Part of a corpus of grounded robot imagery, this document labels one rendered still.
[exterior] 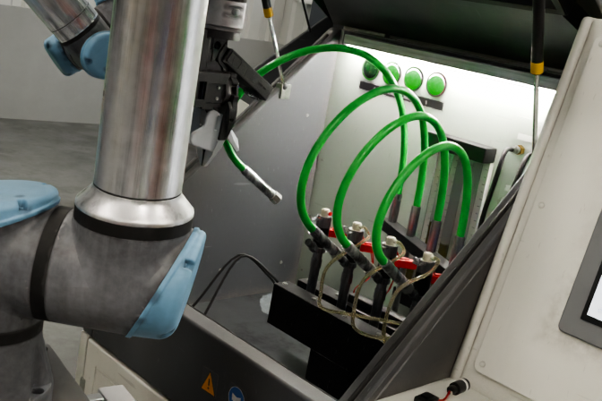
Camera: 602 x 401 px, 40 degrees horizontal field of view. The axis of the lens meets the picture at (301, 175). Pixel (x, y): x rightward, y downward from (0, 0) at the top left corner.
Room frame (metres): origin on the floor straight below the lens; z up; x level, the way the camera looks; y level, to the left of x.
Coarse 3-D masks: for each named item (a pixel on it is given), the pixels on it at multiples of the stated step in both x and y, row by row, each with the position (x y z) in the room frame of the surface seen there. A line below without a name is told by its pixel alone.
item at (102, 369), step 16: (96, 352) 1.49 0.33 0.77; (96, 368) 1.49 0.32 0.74; (112, 368) 1.44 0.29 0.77; (128, 368) 1.42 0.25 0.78; (80, 384) 1.51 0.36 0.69; (96, 384) 1.48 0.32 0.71; (112, 384) 1.44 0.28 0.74; (128, 384) 1.40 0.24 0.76; (144, 384) 1.37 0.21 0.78; (144, 400) 1.36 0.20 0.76; (160, 400) 1.33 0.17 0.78
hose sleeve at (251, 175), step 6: (246, 168) 1.48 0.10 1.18; (246, 174) 1.48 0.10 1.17; (252, 174) 1.49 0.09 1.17; (252, 180) 1.49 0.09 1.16; (258, 180) 1.49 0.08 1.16; (258, 186) 1.49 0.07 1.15; (264, 186) 1.50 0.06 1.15; (270, 186) 1.51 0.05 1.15; (264, 192) 1.50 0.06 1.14; (270, 192) 1.50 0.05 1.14; (270, 198) 1.51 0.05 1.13
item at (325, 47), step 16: (304, 48) 1.51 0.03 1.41; (320, 48) 1.52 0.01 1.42; (336, 48) 1.53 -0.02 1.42; (352, 48) 1.55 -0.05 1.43; (272, 64) 1.49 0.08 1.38; (240, 96) 1.47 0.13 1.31; (400, 96) 1.59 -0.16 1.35; (400, 112) 1.60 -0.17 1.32; (400, 128) 1.61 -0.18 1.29; (224, 144) 1.47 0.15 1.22; (400, 144) 1.61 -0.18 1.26; (240, 160) 1.48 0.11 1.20; (400, 160) 1.61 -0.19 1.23; (400, 192) 1.61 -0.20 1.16
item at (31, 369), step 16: (0, 336) 0.74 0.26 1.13; (16, 336) 0.76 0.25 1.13; (32, 336) 0.78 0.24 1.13; (0, 352) 0.75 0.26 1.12; (16, 352) 0.76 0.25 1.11; (32, 352) 0.78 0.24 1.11; (0, 368) 0.74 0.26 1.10; (16, 368) 0.75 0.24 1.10; (32, 368) 0.77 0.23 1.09; (48, 368) 0.80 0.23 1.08; (0, 384) 0.74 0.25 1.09; (16, 384) 0.75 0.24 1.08; (32, 384) 0.78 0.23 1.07; (48, 384) 0.80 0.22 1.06; (0, 400) 0.74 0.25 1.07; (16, 400) 0.75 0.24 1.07; (32, 400) 0.76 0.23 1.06; (48, 400) 0.79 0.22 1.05
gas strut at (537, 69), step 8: (536, 0) 1.25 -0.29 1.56; (544, 0) 1.25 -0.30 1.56; (536, 8) 1.25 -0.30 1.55; (544, 8) 1.26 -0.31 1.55; (536, 16) 1.26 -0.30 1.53; (544, 16) 1.26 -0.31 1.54; (536, 24) 1.26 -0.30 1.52; (544, 24) 1.27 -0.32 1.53; (536, 32) 1.27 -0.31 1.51; (544, 32) 1.27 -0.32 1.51; (536, 40) 1.27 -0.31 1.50; (536, 48) 1.27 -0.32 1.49; (536, 56) 1.28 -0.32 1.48; (536, 64) 1.28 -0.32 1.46; (536, 72) 1.29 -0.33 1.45; (536, 80) 1.30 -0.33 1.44; (536, 88) 1.30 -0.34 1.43; (536, 96) 1.31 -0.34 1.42; (536, 104) 1.31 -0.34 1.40; (536, 112) 1.32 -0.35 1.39; (536, 120) 1.32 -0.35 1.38; (536, 128) 1.33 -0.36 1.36; (536, 136) 1.33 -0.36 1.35
